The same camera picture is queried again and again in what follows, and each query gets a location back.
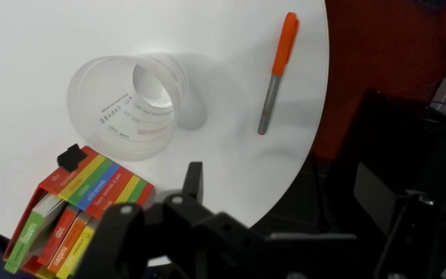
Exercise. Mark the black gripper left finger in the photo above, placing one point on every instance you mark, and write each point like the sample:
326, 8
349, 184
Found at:
124, 233

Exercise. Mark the red box of colourful books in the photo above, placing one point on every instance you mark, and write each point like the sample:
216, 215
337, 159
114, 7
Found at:
104, 180

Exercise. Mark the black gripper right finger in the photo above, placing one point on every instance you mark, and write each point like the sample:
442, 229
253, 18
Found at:
414, 233

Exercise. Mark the clear plastic measuring container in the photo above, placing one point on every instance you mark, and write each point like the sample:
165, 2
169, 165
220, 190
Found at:
104, 118

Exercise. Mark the orange capped grey marker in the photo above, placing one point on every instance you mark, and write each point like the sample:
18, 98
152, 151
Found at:
286, 47

